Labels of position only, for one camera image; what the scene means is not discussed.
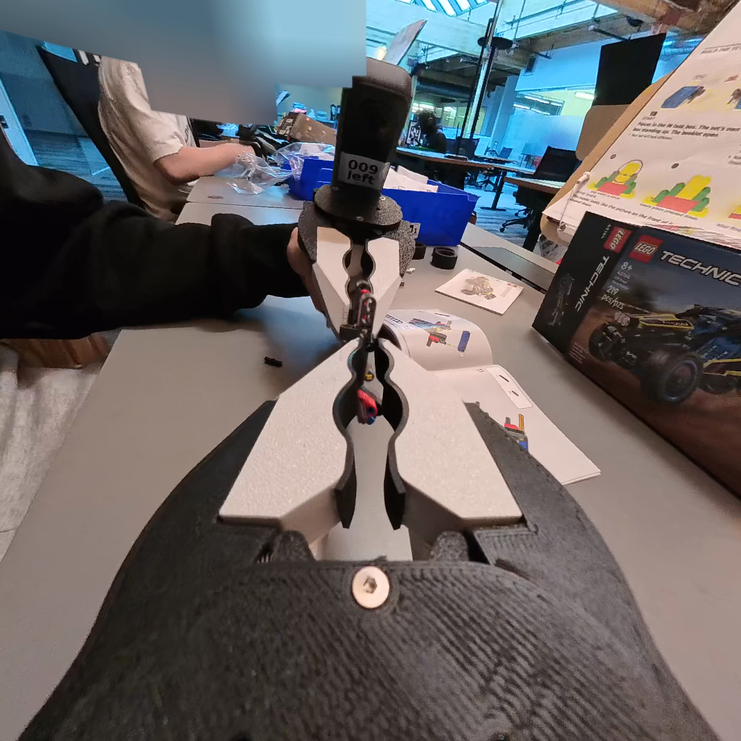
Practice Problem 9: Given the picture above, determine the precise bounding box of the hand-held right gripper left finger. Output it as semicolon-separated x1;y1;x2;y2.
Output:
220;340;371;559

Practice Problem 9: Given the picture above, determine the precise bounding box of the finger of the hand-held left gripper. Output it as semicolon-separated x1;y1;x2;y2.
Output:
366;237;404;335
313;226;362;341

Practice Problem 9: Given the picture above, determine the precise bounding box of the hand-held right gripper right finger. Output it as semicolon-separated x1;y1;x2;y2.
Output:
373;340;522;558

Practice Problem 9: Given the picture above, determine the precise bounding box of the small lego assembly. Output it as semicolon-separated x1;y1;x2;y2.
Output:
340;278;384;426

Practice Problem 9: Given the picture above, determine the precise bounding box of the person's left forearm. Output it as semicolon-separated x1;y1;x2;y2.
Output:
0;133;308;340

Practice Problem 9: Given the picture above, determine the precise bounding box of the toy car set box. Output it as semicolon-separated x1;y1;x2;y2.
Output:
531;211;741;499

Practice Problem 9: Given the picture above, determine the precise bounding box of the person's left hand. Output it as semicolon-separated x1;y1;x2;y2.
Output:
288;228;325;313

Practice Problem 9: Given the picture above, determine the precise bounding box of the white paper sheet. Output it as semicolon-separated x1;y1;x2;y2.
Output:
382;167;441;195

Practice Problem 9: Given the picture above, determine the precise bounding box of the blue plastic bin with tag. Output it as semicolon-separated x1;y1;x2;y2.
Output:
288;157;480;247

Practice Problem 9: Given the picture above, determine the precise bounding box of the open instruction booklet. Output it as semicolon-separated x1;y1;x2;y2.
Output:
379;308;602;486

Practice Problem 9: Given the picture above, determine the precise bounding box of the wooden office desk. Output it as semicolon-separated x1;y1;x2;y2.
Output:
399;147;580;212

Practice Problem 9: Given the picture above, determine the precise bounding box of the small closed booklet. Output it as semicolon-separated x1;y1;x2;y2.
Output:
434;269;524;316

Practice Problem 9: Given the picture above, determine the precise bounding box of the clear plastic bag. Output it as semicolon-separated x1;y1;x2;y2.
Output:
226;142;337;195

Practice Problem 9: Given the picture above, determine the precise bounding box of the brown wooden pole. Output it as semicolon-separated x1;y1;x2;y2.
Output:
0;333;111;369

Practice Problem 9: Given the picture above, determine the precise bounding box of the black monitor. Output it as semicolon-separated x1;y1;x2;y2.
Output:
593;34;668;108

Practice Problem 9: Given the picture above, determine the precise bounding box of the instruction poster on cardboard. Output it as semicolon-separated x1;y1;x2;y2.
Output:
541;6;741;251

